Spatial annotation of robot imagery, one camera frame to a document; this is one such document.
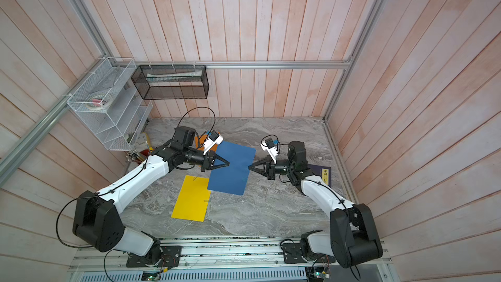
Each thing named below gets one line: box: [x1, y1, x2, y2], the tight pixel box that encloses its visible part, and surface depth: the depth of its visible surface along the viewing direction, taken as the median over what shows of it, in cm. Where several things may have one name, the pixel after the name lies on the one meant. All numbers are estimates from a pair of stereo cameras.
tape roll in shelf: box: [86, 93, 112, 111], surface depth 75 cm
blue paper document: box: [207, 141, 257, 196], surface depth 75 cm
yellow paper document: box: [170, 174, 212, 223], surface depth 90 cm
